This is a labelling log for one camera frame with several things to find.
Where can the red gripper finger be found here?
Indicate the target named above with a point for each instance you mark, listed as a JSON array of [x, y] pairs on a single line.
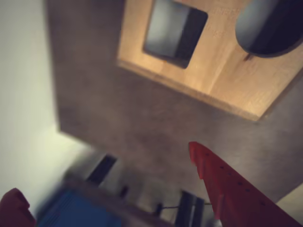
[[14, 210], [236, 198]]

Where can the blue box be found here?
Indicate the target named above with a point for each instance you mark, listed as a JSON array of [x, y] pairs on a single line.
[[78, 210]]

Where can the wooden shape sorter box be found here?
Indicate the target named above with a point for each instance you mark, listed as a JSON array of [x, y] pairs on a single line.
[[217, 71]]

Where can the black flat object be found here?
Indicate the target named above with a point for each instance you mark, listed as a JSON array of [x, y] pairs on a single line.
[[189, 208]]

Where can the light grey partition panel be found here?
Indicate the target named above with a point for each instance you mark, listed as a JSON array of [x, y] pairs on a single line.
[[23, 59]]

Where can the dark upright post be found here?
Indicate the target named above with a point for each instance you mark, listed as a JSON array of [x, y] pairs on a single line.
[[103, 166]]

